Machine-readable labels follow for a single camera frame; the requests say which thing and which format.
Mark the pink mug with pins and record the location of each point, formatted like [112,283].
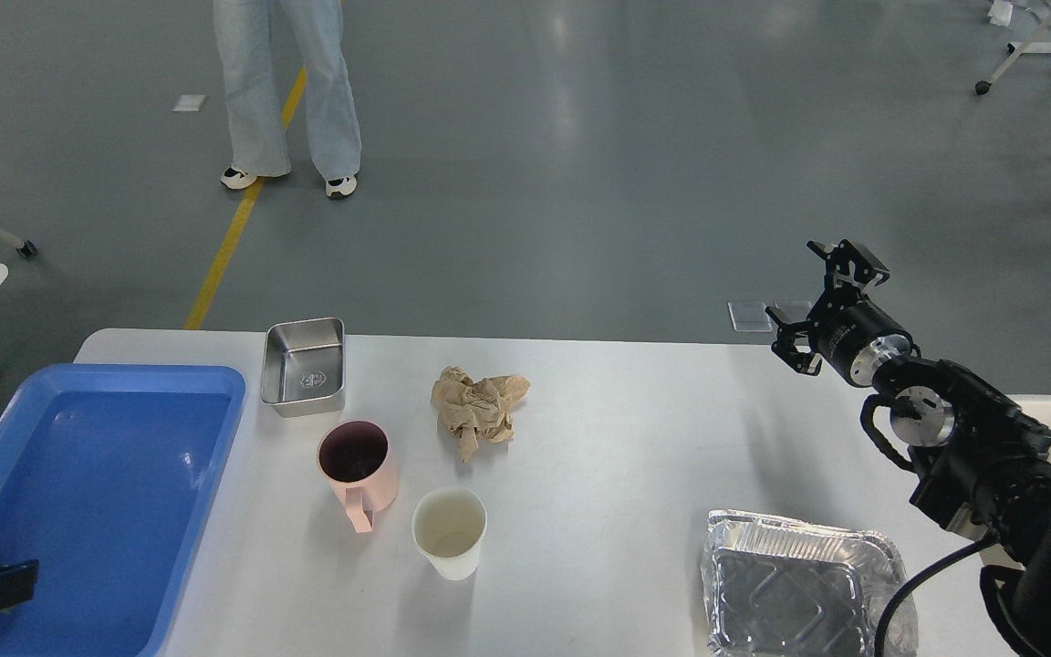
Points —
[358,461]

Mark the crumpled brown paper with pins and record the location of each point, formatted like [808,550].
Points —
[475,412]

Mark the aluminium foil tray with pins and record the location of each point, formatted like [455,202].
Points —
[776,586]

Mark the blue plastic tray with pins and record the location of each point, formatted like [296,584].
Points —
[107,476]

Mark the white paper cup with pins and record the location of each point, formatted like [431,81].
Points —
[448,527]

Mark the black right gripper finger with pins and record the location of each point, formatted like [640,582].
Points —
[788,333]
[851,270]

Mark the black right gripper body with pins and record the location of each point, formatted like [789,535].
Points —
[857,339]

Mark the person in blue jeans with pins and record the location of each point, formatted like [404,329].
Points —
[243,34]

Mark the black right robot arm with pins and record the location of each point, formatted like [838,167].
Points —
[981,463]

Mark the square stainless steel container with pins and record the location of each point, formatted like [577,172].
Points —
[303,371]

